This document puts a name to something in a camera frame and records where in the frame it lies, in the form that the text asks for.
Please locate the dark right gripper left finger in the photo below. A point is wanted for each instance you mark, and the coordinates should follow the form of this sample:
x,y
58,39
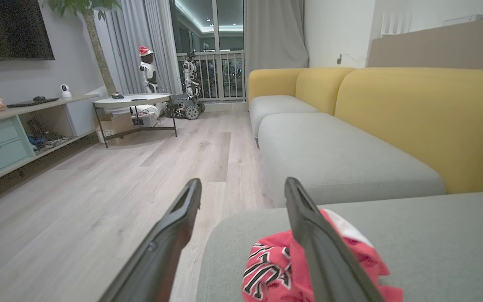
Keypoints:
x,y
162,256

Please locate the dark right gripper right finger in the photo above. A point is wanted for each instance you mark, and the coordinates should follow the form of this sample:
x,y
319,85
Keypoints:
x,y
325,260

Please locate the red and white jersey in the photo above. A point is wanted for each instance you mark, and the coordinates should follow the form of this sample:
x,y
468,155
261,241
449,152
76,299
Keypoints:
x,y
275,268

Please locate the grey sofa seat cushion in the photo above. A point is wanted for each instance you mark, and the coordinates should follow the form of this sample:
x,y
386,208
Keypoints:
x,y
275,107
333,159

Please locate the grey sofa seat module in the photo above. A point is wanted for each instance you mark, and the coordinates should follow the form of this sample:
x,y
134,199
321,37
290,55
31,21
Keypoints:
x,y
442,243

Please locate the brown cardboard box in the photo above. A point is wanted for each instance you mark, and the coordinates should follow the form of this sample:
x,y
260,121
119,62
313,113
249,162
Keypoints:
x,y
115,126

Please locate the round white coffee table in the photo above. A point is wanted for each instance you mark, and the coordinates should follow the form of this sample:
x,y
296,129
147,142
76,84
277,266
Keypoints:
x,y
132,100

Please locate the white wheeled robot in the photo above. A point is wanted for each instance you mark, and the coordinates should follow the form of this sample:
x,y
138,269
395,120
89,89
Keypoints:
x,y
190,96

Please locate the small black table object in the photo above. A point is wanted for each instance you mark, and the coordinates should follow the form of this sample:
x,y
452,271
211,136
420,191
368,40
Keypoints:
x,y
117,95

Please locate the yellow sofa backrest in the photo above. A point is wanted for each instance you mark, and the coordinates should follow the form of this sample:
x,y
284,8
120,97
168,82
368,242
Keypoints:
x,y
434,121
319,86

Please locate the yellow sofa armrest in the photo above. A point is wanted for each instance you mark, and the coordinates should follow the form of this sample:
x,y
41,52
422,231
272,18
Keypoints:
x,y
268,82

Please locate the white robot with red hat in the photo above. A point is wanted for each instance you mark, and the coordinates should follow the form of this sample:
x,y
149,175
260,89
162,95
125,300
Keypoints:
x,y
148,69

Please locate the white balcony railing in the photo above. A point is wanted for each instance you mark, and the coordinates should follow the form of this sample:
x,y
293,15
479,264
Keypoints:
x,y
216,75

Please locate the black computer mouse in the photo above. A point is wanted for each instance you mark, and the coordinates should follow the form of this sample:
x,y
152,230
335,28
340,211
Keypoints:
x,y
39,98

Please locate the black keyboard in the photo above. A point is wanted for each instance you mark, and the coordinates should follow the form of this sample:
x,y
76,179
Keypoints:
x,y
32,102

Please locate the indoor tree plant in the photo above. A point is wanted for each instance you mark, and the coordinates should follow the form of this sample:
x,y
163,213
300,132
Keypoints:
x,y
97,46

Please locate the sheer white curtain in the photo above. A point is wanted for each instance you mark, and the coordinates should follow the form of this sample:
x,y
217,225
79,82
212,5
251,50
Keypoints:
x,y
128,33

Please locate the grey drape curtain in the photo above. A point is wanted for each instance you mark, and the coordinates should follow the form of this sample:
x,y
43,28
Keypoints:
x,y
275,33

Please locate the beige partition panel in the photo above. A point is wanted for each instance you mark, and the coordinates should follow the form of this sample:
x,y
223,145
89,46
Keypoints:
x,y
442,46

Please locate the white antenna router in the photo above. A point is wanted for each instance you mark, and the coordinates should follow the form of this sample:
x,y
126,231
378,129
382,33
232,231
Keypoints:
x,y
394,24

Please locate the white slim box device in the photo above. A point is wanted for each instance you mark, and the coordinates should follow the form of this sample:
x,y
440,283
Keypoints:
x,y
470,19

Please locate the white security camera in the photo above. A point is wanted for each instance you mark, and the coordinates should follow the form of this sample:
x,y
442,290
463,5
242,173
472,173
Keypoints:
x,y
66,91

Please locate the black wall television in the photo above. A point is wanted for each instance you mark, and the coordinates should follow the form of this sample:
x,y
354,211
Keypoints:
x,y
11,29

